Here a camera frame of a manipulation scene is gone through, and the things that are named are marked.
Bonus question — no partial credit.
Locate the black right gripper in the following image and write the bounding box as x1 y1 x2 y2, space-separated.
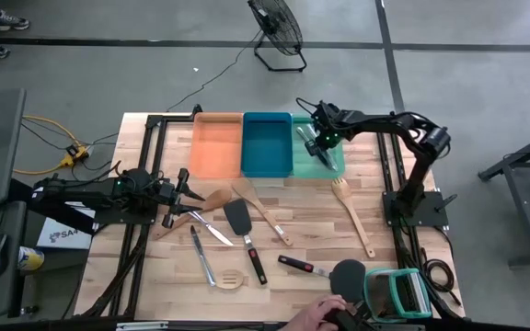
304 100 353 158

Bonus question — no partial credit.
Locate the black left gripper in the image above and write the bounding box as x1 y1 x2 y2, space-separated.
159 168 206 230

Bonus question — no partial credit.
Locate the silver table knife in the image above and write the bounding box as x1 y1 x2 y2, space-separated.
295 126 340 173
189 224 217 288
186 210 235 247

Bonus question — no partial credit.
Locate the wooden spoon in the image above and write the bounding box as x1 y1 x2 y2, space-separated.
151 188 233 242

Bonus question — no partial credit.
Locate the black rectangular spatula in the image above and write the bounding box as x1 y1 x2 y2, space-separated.
222 198 269 286

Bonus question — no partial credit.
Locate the wooden spork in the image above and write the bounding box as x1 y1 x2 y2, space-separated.
331 177 376 258

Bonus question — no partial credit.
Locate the orange plastic bin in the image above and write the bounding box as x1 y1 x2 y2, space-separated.
189 111 245 180

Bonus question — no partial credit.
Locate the wooden slotted spatula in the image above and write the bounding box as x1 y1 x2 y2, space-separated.
149 268 247 291

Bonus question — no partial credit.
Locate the black round spatula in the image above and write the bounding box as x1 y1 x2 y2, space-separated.
277 255 367 304

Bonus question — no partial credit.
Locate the turquoise plastic bin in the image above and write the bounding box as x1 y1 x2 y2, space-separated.
291 113 347 180

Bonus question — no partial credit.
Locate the blue plastic bin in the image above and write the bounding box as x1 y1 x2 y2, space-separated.
240 111 294 179

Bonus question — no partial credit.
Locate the yellow power strip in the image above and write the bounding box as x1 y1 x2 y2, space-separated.
60 143 90 169

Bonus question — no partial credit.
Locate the black floor fan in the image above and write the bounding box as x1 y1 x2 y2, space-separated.
247 0 308 74

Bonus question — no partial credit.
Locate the white cardboard box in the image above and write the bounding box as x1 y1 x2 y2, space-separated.
36 201 98 251

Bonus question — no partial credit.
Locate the person's hand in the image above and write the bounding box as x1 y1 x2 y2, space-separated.
279 293 348 331

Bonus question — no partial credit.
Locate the teal dish rack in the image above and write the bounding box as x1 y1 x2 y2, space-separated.
363 268 433 323

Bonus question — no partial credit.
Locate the yellow blue can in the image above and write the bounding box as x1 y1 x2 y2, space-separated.
17 245 45 272

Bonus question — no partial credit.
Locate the dark handheld object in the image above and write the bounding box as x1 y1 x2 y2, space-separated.
324 301 376 331

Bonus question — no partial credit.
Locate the black metal stand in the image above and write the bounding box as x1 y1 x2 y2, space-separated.
478 126 530 270

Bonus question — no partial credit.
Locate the black aluminium frame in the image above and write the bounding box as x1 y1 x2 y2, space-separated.
80 104 204 318
374 131 467 321

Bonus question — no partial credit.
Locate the black power cable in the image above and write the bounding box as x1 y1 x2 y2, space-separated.
19 121 121 153

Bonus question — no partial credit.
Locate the black fan cable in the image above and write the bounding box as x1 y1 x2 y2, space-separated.
166 29 264 114

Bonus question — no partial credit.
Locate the silver metal bracket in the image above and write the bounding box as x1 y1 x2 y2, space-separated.
374 324 426 331
116 321 169 331

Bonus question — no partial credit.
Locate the yellow extension cord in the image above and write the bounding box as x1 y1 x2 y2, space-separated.
11 114 91 177

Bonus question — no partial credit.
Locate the coiled black cable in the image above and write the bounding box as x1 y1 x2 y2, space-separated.
421 247 463 308

